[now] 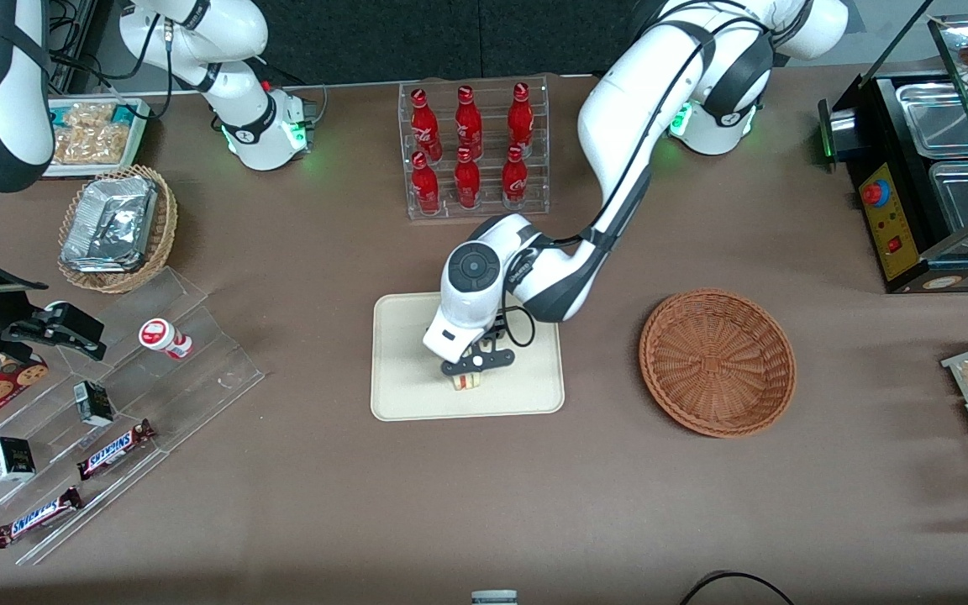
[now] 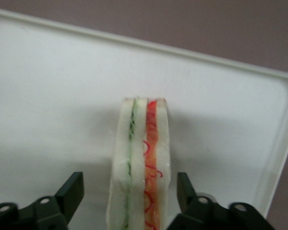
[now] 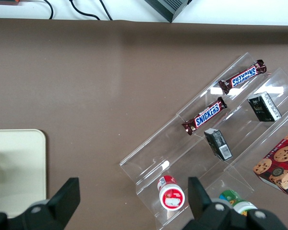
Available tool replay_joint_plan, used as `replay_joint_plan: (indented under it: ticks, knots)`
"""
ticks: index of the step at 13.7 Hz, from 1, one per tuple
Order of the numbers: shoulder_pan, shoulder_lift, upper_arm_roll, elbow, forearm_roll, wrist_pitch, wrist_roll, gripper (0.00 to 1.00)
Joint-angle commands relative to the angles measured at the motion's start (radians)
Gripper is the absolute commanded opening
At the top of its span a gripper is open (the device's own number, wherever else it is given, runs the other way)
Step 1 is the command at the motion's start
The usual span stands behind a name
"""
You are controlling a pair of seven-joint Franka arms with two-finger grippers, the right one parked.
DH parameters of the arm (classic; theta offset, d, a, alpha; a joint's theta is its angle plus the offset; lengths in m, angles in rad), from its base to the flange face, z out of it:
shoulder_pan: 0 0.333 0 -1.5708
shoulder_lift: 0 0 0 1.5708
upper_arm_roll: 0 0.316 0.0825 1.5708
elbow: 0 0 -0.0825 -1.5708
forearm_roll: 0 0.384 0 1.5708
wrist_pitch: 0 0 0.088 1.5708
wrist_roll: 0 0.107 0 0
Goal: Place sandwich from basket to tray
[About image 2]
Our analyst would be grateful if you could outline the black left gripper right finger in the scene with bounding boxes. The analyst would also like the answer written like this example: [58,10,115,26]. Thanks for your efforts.
[167,172,272,230]

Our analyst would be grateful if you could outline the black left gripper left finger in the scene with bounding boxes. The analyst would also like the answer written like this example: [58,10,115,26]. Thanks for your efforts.
[0,172,84,230]

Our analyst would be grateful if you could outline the brown table mat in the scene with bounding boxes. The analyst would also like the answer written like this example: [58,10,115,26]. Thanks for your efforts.
[0,0,288,78]

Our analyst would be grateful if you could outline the triangle sandwich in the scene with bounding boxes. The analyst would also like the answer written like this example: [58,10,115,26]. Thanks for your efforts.
[106,96,172,230]

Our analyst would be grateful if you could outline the cream plastic tray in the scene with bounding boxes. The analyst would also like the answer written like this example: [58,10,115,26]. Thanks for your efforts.
[0,7,288,230]

